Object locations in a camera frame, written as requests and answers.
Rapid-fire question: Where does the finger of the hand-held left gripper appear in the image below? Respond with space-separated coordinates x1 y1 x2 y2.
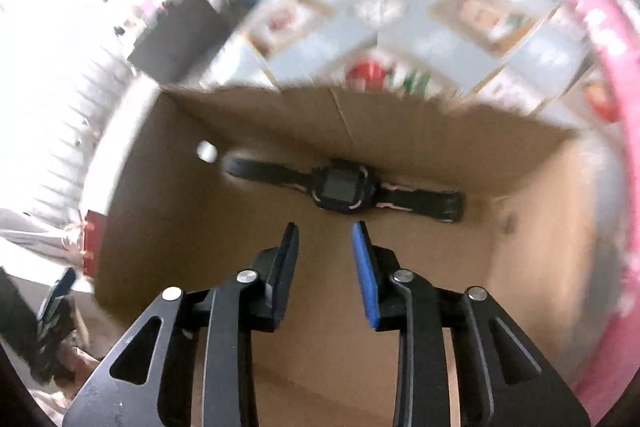
49 267 78 308

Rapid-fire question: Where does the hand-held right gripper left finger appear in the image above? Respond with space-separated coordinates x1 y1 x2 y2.
62 222 301 427

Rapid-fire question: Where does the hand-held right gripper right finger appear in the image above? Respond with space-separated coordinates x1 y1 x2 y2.
351 221 593 427

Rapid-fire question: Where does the black wristwatch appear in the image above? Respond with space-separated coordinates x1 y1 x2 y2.
222 157 466 224

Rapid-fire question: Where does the brown cardboard box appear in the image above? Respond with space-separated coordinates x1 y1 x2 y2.
82 82 626 427

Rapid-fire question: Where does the red gift bag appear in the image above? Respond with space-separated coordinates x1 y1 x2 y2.
82 212 108 278

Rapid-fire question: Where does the pomegranate print tablecloth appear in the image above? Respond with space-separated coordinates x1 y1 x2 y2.
190 0 621 122

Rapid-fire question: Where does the pink printed blanket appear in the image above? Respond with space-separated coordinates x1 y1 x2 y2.
555 0 640 427

